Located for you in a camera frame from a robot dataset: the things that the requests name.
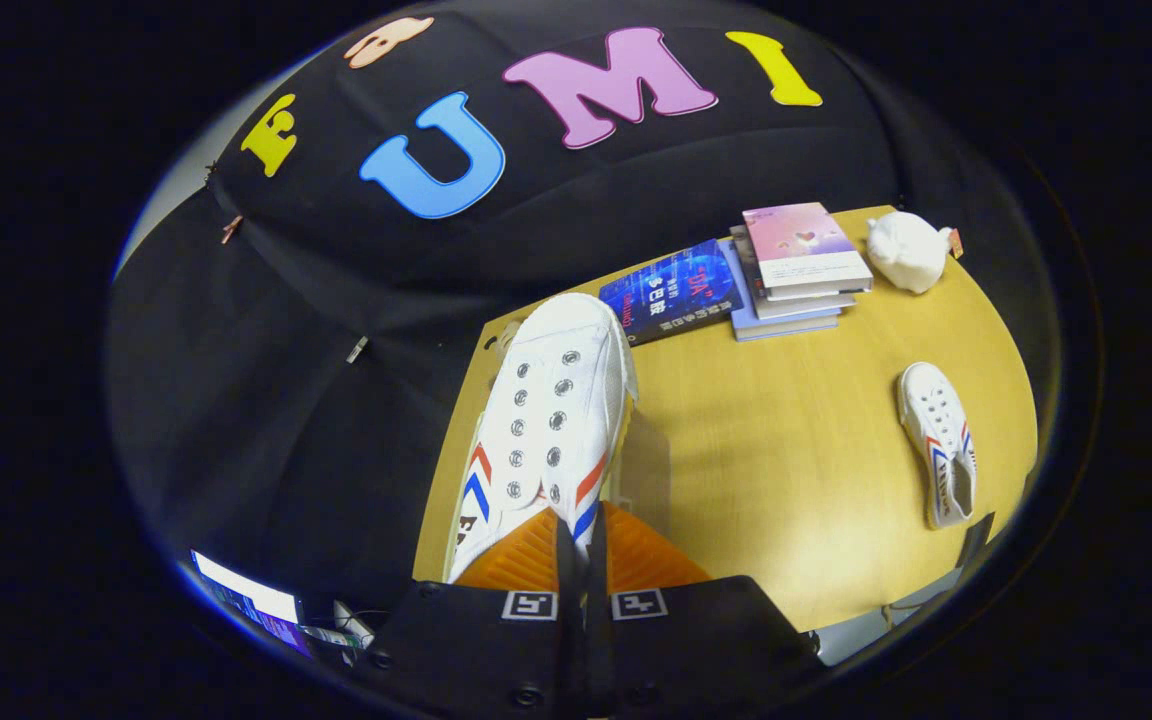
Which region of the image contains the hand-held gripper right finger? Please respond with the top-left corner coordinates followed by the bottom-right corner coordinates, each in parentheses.
top-left (586, 503), bottom-right (822, 720)

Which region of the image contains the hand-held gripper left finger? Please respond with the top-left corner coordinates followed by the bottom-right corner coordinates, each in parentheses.
top-left (366, 505), bottom-right (585, 720)

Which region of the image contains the white striped canvas shoe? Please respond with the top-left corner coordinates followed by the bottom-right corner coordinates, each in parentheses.
top-left (446, 292), bottom-right (639, 584)
top-left (897, 362), bottom-right (978, 530)

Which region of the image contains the computer monitor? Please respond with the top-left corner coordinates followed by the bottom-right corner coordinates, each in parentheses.
top-left (189, 549), bottom-right (312, 656)

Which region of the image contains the dark blue book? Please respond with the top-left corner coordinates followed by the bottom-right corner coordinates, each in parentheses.
top-left (598, 238), bottom-right (745, 346)

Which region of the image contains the light blue cover book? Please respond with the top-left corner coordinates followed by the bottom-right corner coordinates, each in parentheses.
top-left (719, 240), bottom-right (842, 342)

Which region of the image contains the grey cover book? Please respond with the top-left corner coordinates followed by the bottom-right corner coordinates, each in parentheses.
top-left (731, 225), bottom-right (857, 321)

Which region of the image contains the white plush toy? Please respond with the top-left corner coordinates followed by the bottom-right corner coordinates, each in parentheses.
top-left (866, 210), bottom-right (965, 295)

